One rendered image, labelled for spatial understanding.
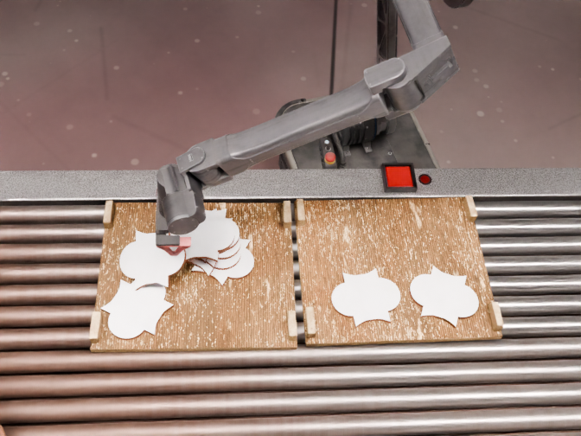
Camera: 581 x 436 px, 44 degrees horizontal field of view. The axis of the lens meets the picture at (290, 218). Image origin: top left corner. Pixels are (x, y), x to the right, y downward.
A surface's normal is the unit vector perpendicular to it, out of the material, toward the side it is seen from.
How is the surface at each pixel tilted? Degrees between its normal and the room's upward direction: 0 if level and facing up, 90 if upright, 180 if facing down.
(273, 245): 0
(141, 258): 27
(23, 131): 0
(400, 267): 0
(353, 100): 34
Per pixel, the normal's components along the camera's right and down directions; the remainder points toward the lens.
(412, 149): 0.07, -0.54
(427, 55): -0.40, -0.38
